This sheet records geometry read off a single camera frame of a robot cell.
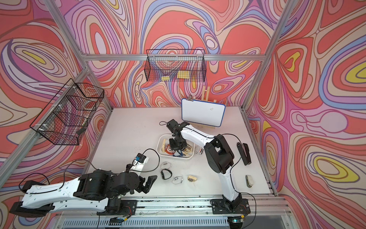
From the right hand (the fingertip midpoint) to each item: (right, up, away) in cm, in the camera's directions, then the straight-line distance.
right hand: (176, 152), depth 90 cm
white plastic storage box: (-9, -1, -4) cm, 10 cm away
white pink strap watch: (-6, -7, -3) cm, 10 cm away
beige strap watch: (+10, -12, -11) cm, 19 cm away
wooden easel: (+19, +37, -2) cm, 41 cm away
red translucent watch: (-5, +2, -1) cm, 6 cm away
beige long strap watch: (-8, +4, +1) cm, 9 cm away
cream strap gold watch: (+8, +1, 0) cm, 8 cm away
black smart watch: (-7, -11, -9) cm, 16 cm away
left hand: (-10, -5, -25) cm, 28 cm away
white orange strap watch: (+16, 0, +1) cm, 16 cm away
